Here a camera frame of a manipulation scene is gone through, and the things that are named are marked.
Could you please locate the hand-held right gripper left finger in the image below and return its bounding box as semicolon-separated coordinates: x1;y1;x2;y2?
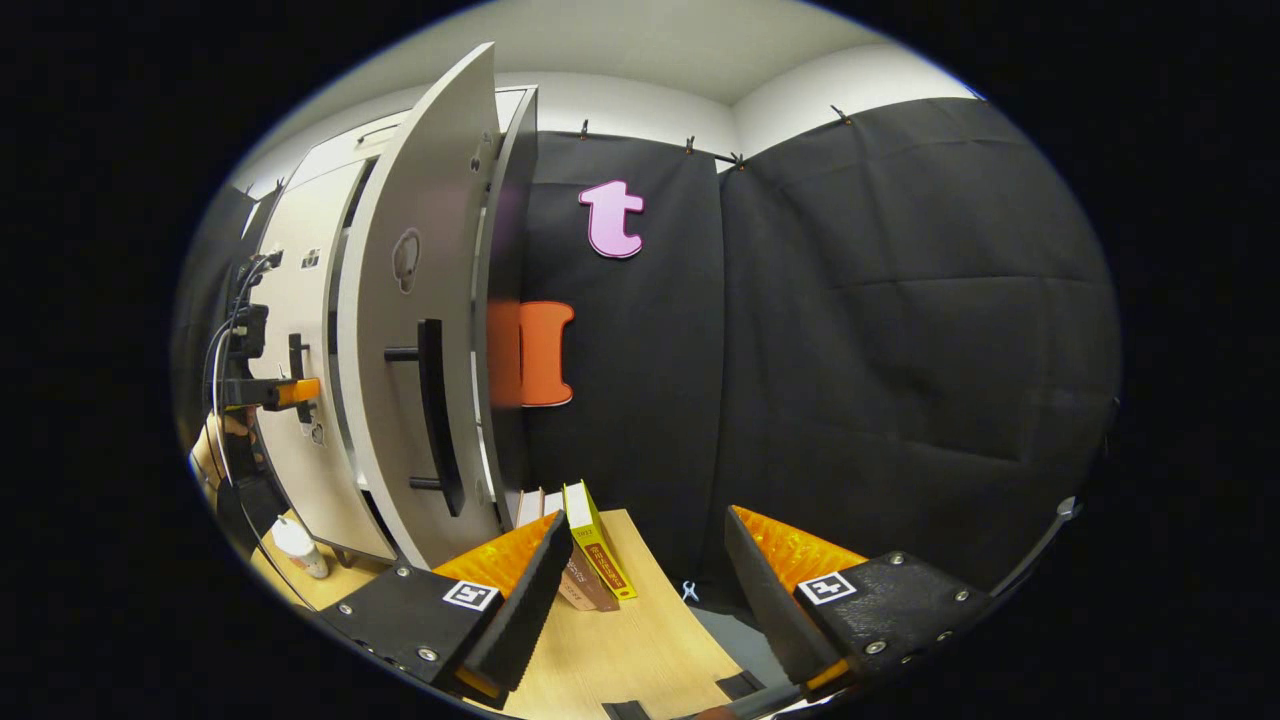
316;512;574;711

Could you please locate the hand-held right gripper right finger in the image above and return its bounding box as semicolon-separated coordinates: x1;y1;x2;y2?
725;505;993;693

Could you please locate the black door handle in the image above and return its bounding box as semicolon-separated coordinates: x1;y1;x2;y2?
288;333;317;426
385;318;466;518

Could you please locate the beige door with camera sticker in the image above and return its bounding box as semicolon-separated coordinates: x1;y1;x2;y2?
250;160;398;563

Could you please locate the beige door with headphone sticker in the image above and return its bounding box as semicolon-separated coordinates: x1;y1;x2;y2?
335;42;501;569

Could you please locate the beige double-door shoe cabinet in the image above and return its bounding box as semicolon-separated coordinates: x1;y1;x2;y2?
240;42;541;571

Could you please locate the beige cabinet drawer front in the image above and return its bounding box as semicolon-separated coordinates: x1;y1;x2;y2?
285;88;528;197

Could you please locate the yellow book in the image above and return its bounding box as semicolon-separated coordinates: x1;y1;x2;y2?
563;480;638;601

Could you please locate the white bottle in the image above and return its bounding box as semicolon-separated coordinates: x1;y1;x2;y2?
271;517;330;580

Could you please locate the row of black backdrop clips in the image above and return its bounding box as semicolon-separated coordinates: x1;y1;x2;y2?
268;104;853;197

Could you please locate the black cable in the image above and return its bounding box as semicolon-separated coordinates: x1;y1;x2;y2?
203;255;303;603

